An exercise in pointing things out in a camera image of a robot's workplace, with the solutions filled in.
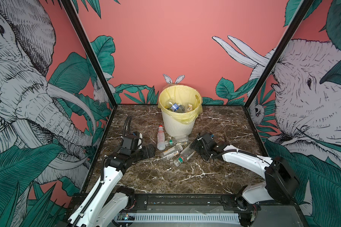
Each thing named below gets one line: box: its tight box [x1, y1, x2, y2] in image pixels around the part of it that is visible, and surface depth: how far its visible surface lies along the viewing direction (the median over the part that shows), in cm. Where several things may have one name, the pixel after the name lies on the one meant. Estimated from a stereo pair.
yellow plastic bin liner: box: [157, 84, 203, 124], surface depth 93 cm
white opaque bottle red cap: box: [156, 124, 166, 151], surface depth 97 cm
